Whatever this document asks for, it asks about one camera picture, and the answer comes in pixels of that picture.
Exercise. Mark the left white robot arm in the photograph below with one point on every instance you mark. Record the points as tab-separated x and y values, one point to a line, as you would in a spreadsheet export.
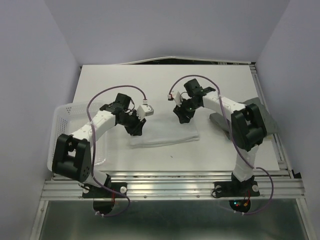
74	154

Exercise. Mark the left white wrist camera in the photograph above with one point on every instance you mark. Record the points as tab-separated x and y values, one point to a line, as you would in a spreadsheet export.
143	111

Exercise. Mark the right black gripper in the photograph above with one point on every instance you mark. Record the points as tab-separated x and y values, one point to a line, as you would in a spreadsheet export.
179	112

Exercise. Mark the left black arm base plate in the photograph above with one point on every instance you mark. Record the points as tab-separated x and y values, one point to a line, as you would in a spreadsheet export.
117	190

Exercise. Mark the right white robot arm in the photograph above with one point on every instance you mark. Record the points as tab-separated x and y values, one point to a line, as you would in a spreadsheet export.
246	129

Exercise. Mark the white plastic laundry basket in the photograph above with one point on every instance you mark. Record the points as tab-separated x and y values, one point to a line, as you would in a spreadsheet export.
69	118

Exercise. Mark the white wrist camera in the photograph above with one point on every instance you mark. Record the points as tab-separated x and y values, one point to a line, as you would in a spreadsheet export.
143	111
176	97

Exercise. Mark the grey skirt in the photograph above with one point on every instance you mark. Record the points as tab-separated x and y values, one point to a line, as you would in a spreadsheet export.
269	122

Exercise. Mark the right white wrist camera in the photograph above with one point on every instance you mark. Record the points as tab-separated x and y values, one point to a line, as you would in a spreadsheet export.
176	97

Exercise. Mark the aluminium frame rail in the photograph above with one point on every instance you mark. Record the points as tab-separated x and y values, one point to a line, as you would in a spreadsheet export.
171	186

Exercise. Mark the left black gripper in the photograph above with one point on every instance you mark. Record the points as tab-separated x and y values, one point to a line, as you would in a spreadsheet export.
137	129

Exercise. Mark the white skirt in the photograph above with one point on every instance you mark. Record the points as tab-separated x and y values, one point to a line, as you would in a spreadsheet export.
164	130

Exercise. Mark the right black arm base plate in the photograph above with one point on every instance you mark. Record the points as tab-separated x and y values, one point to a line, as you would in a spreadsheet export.
232	189

